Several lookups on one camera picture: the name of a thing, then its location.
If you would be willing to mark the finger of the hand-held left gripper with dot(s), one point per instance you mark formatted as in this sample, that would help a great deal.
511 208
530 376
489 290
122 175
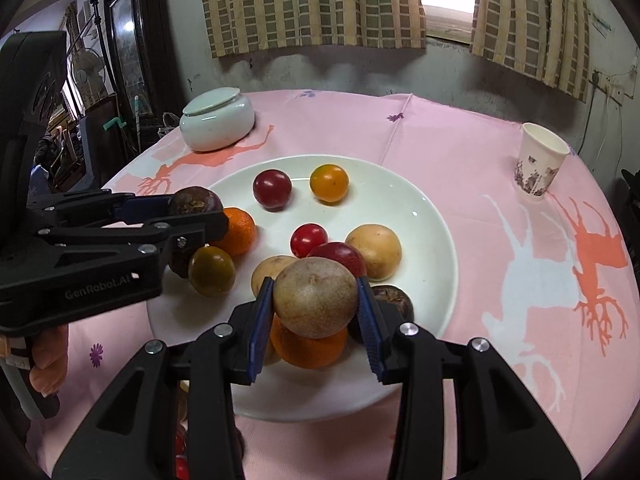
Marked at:
145 207
200 230

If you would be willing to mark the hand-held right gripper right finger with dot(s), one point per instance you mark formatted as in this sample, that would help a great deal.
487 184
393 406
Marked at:
370 330

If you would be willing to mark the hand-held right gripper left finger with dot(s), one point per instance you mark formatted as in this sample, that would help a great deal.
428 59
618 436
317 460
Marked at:
260 330

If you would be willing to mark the dark purple round fruit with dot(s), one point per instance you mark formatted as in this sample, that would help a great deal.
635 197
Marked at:
197 200

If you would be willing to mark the patterned dark passion fruit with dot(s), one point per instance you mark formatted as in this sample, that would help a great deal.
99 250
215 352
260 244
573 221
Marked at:
179 265
392 302

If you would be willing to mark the green-yellow round fruit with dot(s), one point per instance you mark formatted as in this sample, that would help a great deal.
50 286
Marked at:
211 270

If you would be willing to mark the large orange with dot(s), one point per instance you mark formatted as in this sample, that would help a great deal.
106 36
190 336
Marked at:
310 352

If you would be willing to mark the smooth tan round fruit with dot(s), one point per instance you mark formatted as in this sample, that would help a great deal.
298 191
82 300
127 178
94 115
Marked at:
375 251
270 270

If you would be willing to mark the large brownish tan fruit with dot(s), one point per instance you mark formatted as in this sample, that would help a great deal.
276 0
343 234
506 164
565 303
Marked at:
316 297

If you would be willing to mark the large dark red fruit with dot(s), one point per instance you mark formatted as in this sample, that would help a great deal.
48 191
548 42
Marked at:
340 255

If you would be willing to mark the white oval plate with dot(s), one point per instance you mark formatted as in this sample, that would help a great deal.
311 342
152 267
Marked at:
415 240

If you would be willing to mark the red cherry tomato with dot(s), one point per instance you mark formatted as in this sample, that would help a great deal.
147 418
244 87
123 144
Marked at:
182 469
308 240
180 441

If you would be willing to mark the yellow-orange tomato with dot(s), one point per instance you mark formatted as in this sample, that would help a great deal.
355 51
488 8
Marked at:
329 183

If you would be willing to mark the person's left hand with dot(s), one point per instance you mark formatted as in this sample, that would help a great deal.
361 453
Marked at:
50 357

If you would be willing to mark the small orange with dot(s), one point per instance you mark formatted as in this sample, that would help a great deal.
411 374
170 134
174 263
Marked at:
242 235

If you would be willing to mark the dark red plum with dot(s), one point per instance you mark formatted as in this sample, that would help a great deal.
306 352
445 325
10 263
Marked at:
272 189

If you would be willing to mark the white lidded ceramic jar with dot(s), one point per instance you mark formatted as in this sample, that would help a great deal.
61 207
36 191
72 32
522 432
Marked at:
217 120

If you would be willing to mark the pink printed tablecloth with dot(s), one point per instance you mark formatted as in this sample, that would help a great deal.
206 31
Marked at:
500 260

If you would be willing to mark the electric fan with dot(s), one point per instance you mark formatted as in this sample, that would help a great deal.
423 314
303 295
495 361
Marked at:
85 72

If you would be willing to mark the dark wooden cabinet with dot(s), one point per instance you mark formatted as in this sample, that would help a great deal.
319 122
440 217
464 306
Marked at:
130 60

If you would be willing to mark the black metal stand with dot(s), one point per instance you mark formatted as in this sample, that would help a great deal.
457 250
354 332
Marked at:
100 35

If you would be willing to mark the printed paper cup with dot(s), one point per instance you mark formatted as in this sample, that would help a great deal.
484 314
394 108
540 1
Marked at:
540 160

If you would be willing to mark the wide checked curtain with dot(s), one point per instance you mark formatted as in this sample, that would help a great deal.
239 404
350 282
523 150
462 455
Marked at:
310 5

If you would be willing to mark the dark chair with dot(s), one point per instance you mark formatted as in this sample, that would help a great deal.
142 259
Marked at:
631 210

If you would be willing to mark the narrow checked curtain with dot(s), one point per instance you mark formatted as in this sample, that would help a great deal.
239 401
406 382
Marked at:
530 20

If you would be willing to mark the wall socket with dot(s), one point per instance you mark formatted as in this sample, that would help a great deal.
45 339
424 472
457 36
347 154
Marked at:
610 89

